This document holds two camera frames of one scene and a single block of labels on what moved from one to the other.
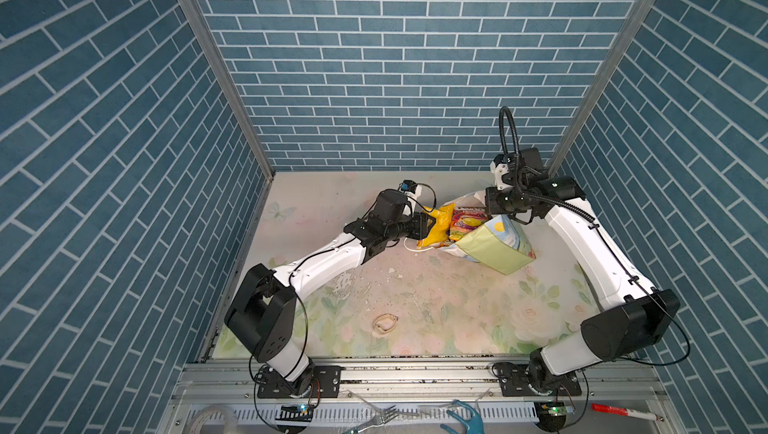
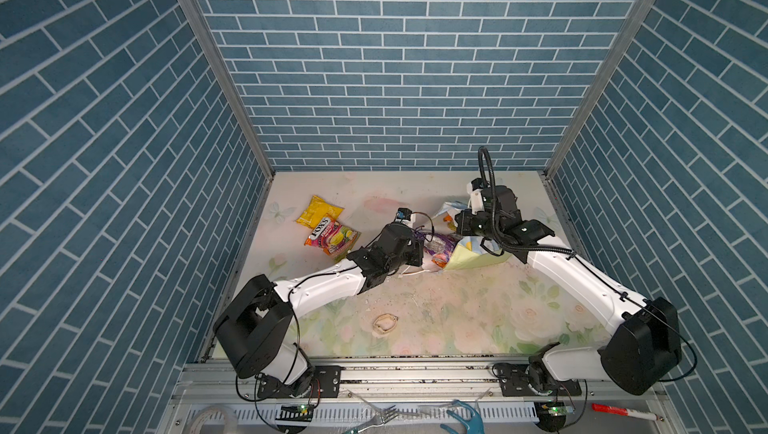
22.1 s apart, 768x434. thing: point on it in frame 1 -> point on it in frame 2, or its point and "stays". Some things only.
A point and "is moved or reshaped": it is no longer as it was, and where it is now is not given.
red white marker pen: x=627 y=412 stays
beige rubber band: x=384 y=315 stays
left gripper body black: x=412 y=227 -> x=409 y=254
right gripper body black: x=503 y=200 -> x=476 y=224
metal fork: x=383 y=417 stays
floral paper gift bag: x=497 y=243 is moved or reshaped
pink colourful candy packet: x=466 y=219 is moved or reshaped
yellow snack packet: x=439 y=232 -> x=316 y=210
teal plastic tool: x=474 y=425 stays
